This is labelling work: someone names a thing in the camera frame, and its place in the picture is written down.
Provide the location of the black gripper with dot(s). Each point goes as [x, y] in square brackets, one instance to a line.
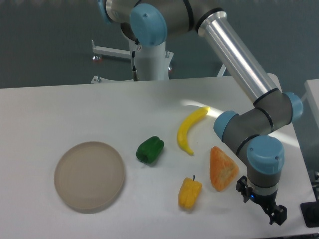
[276, 213]

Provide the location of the green bell pepper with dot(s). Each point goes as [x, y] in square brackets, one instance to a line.
[149, 150]

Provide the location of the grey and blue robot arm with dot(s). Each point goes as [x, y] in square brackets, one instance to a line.
[147, 24]

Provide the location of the yellow bell pepper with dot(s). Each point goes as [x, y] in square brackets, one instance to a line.
[189, 193]

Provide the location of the orange triangular bread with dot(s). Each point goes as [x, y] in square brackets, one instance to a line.
[223, 169]

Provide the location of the black device at table edge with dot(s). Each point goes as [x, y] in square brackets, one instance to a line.
[310, 212]

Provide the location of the yellow banana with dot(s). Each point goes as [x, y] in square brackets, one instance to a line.
[186, 125]

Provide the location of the white side table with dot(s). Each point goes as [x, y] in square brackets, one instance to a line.
[312, 97]

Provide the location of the beige round plate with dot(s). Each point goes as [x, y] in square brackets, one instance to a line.
[89, 177]

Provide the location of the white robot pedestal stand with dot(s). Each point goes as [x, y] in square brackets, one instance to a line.
[147, 63]

